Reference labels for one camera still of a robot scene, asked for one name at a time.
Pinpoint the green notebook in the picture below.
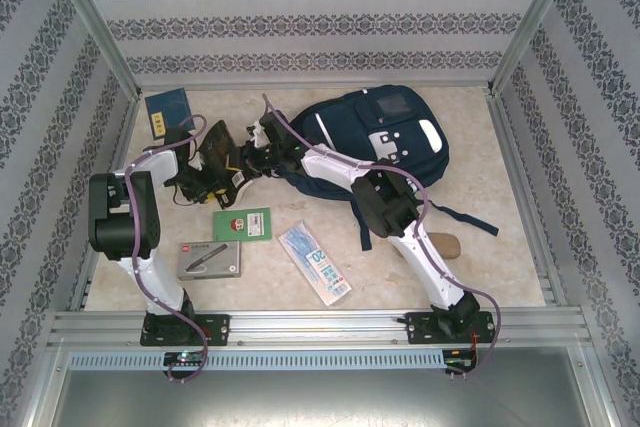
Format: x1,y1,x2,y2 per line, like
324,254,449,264
212,206,274,243

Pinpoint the slotted grey cable duct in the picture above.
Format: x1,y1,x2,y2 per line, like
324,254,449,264
67,350,446,371

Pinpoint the black book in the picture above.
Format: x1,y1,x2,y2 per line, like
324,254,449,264
197,119,237,174

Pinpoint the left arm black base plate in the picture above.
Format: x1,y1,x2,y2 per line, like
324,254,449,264
139,313,231,347

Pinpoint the navy blue backpack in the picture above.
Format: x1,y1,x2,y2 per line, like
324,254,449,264
279,85,500,251

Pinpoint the grey pen box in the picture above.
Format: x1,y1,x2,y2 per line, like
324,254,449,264
177,240,244,281

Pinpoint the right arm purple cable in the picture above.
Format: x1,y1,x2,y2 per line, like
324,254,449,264
262,93,503,382

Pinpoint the blue book yellow label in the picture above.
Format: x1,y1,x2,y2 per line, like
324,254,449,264
145,88,194,141

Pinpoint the aluminium mounting rail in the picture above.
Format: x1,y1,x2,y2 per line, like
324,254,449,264
47,309,596,348

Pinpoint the tan pencil case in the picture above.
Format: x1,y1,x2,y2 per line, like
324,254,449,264
427,231,461,260

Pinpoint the grey metal sheet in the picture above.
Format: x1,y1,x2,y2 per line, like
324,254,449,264
49,366,609,427

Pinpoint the blue face mask pack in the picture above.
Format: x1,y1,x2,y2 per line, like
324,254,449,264
277,219,353,307

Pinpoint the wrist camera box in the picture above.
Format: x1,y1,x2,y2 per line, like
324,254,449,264
247,114,290,148
162,127,197,156

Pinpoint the aluminium frame post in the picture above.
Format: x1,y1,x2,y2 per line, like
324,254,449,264
42,0,143,100
488,0,585,94

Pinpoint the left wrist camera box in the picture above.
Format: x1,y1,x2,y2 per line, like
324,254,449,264
162,127,197,156

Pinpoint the aluminium side rail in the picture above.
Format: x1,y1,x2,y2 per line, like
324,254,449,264
489,91,569,308
68,96,143,312

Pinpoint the aluminium back rail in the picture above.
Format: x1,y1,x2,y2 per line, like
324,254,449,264
139,79,494,94

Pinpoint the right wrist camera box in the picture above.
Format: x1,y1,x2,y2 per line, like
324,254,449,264
247,114,290,148

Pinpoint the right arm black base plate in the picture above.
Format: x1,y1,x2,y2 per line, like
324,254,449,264
404,310,499,346

